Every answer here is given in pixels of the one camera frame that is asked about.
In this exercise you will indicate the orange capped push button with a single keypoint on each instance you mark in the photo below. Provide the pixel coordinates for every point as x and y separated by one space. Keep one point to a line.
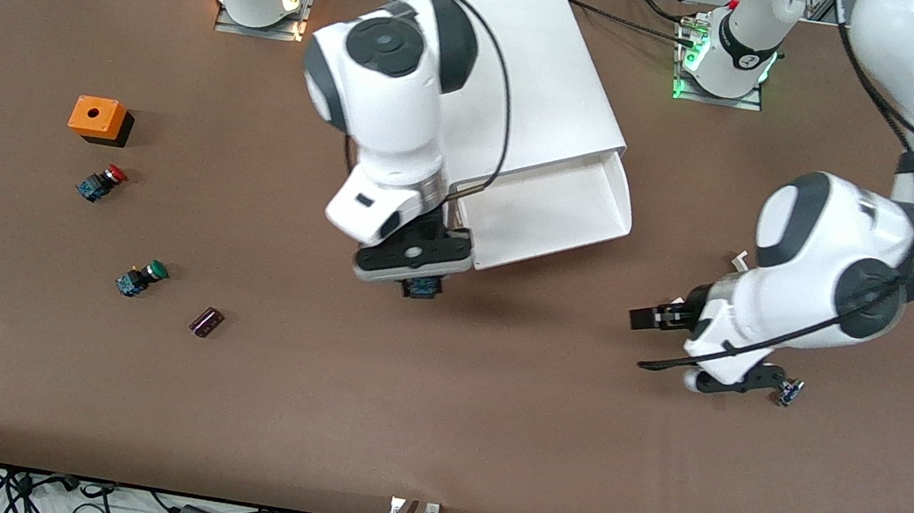
422 287

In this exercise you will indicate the white curved plastic strip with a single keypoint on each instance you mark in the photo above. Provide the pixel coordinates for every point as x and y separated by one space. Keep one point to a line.
739 261

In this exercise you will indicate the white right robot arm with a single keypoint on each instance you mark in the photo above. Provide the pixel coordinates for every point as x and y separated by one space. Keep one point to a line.
390 98

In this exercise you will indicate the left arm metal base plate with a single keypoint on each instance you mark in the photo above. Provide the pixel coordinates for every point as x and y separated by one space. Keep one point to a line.
716 100

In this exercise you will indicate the small blue grey component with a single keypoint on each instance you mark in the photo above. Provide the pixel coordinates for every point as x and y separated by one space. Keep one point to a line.
792 393

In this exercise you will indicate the dark purple small component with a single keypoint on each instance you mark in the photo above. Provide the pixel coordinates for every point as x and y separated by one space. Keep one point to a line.
206 322

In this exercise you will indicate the red capped push button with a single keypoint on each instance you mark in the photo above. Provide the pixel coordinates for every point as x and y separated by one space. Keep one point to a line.
100 185

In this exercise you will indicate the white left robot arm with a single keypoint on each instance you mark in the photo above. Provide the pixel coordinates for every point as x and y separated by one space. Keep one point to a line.
838 245

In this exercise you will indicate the orange box with black base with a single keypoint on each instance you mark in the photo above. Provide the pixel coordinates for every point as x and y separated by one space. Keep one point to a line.
94 116

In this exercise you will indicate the green capped push button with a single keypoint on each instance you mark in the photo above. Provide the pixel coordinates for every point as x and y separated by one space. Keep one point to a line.
136 280

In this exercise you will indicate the white drawer with black slot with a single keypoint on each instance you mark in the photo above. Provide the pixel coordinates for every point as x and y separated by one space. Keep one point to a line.
551 216

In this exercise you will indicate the white drawer cabinet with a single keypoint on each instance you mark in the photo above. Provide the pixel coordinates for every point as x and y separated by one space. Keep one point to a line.
553 66

